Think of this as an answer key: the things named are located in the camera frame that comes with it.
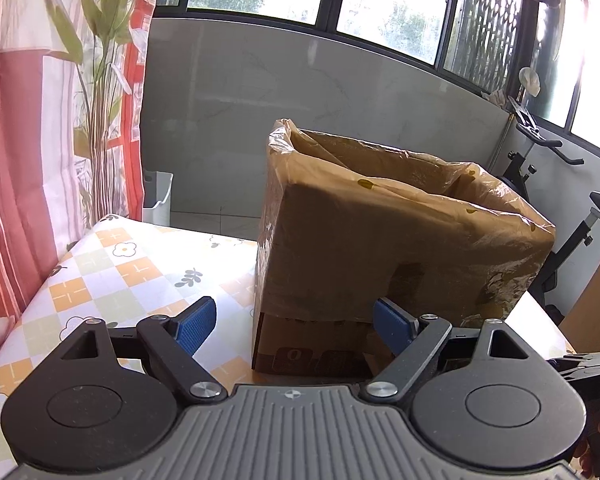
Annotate brown wooden board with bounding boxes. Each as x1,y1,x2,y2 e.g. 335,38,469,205
559,239,600,357

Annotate translucent plastic bag liner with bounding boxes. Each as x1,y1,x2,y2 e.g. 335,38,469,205
255,118,557,327

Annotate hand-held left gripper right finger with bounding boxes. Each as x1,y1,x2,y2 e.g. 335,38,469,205
362,297,532,404

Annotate metal window grille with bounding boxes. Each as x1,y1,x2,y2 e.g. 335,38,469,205
452,0,524,94

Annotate crumpled cloth on windowsill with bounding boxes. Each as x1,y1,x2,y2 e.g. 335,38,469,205
481,88,511,109

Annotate red white leaf-print curtain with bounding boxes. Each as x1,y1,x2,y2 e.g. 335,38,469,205
0,0,164,377

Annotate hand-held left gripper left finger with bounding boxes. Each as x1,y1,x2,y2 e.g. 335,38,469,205
60,296,228,404

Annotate white plastic bin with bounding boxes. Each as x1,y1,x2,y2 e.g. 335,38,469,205
142,170,174,229

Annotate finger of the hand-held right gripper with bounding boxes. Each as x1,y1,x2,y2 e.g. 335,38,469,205
547,351,600,380

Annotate brown cardboard box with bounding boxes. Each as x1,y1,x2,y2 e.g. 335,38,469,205
252,120,556,379

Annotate white cloth on bike handlebar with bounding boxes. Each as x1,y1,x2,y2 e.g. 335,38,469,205
519,66,541,97

